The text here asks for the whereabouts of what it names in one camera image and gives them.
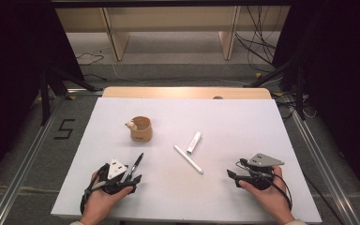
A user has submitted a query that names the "black tripod stand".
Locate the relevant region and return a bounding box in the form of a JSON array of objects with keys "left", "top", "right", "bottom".
[
  {"left": 37, "top": 60, "right": 105, "bottom": 127},
  {"left": 243, "top": 46, "right": 308, "bottom": 122}
]

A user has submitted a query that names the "person's right hand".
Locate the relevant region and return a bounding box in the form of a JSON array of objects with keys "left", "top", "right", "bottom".
[{"left": 238, "top": 165, "right": 295, "bottom": 225}]

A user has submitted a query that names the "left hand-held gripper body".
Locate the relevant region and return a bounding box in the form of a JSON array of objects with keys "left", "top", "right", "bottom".
[{"left": 93, "top": 157, "right": 140, "bottom": 195}]

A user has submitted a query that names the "black pen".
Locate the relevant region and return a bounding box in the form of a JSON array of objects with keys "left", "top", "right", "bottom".
[{"left": 123, "top": 152, "right": 145, "bottom": 184}]

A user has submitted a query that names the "bundle of black cables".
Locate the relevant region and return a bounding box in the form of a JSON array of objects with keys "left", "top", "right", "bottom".
[{"left": 233, "top": 6, "right": 283, "bottom": 73}]

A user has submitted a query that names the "person's left hand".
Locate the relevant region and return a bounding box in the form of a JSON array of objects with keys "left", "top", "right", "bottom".
[{"left": 79, "top": 170, "right": 134, "bottom": 225}]

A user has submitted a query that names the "light wooden shelf unit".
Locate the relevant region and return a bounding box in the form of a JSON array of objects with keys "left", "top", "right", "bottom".
[{"left": 55, "top": 6, "right": 292, "bottom": 62}]

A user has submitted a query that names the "tan wooden cup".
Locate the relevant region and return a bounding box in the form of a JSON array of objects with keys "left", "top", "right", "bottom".
[{"left": 125, "top": 115, "right": 154, "bottom": 143}]

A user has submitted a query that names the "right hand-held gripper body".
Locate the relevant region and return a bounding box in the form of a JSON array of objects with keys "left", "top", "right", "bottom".
[{"left": 235, "top": 152, "right": 286, "bottom": 191}]

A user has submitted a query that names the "thin black floor cable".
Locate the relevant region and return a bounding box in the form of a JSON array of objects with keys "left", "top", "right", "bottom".
[{"left": 75, "top": 51, "right": 106, "bottom": 67}]

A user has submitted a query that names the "metal floor rail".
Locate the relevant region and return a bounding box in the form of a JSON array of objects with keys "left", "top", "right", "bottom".
[
  {"left": 0, "top": 88, "right": 104, "bottom": 225},
  {"left": 289, "top": 93, "right": 360, "bottom": 225}
]

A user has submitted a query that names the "short white marker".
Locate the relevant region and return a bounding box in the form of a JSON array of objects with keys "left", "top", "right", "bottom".
[{"left": 186, "top": 131, "right": 203, "bottom": 155}]

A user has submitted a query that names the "dark curtain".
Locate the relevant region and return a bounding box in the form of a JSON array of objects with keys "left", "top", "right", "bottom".
[
  {"left": 0, "top": 0, "right": 85, "bottom": 191},
  {"left": 271, "top": 0, "right": 360, "bottom": 201}
]

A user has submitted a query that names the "long white pen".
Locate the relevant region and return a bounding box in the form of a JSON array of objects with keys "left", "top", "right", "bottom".
[{"left": 172, "top": 144, "right": 204, "bottom": 175}]

